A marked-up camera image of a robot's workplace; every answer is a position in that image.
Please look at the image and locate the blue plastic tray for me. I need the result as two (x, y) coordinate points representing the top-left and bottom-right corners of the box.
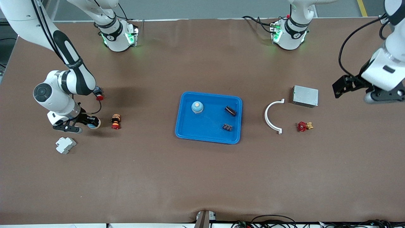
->
(175, 92), (243, 145)

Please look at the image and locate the white circuit breaker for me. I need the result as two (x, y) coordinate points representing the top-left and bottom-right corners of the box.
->
(55, 136), (77, 155)

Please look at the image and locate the silver metal power supply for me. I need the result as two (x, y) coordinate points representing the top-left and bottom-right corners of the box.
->
(292, 85), (319, 108)

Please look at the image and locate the brass valve red handwheel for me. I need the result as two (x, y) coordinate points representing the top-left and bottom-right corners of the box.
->
(297, 121), (314, 132)

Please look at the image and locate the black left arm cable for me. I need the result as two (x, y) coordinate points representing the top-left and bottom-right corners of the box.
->
(338, 14), (393, 79)

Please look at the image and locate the white curved plastic bracket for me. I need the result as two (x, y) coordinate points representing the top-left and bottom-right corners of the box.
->
(264, 99), (285, 135)

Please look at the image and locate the black right base cable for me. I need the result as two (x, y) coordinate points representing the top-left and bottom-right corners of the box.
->
(106, 3), (145, 32)

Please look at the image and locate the black base cable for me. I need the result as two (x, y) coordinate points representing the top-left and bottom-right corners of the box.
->
(242, 15), (277, 34)
(106, 3), (145, 32)

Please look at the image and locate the black left base cable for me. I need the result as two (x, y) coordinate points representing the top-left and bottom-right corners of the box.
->
(242, 15), (277, 34)

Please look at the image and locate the black cable bundle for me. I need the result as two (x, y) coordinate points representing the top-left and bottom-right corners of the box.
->
(318, 219), (405, 228)

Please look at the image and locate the black looped cable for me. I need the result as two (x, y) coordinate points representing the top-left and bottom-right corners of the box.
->
(251, 214), (298, 228)

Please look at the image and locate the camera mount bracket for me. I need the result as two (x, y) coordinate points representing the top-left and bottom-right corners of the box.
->
(194, 210), (217, 228)

